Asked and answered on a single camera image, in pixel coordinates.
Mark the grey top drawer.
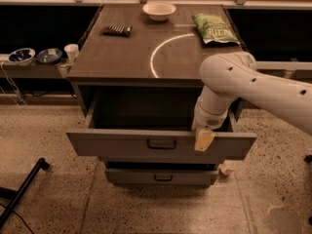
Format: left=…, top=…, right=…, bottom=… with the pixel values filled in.
left=67, top=94, right=256, bottom=164

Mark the blue grey bowl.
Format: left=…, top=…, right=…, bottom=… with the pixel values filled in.
left=36, top=48, right=62, bottom=64

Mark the low side shelf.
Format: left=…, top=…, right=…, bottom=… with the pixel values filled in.
left=0, top=58, right=72, bottom=79

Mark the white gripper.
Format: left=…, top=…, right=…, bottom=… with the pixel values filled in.
left=192, top=105, right=227, bottom=152

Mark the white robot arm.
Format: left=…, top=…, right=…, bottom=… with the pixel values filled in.
left=192, top=52, right=312, bottom=152

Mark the black metal stand leg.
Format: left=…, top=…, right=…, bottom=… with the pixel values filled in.
left=0, top=158, right=50, bottom=229

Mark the dark snack bar packet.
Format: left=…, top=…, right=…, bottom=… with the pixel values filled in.
left=101, top=26, right=133, bottom=37

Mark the grey bottom drawer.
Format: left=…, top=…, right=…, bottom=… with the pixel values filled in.
left=105, top=169, right=218, bottom=186

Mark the grey drawer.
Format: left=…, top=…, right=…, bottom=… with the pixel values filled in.
left=67, top=94, right=256, bottom=164
left=105, top=169, right=218, bottom=186

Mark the white cable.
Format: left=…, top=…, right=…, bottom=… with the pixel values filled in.
left=0, top=61, right=27, bottom=106

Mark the blue patterned bowl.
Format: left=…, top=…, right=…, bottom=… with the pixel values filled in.
left=9, top=48, right=35, bottom=66

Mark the white bowl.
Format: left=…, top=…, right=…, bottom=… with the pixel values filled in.
left=142, top=2, right=176, bottom=21

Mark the white paper cup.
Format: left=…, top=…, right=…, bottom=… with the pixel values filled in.
left=64, top=44, right=79, bottom=62

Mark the green chip bag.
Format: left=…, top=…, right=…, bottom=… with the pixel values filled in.
left=191, top=14, right=240, bottom=44

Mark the grey drawer cabinet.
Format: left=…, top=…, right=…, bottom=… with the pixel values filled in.
left=66, top=4, right=258, bottom=188

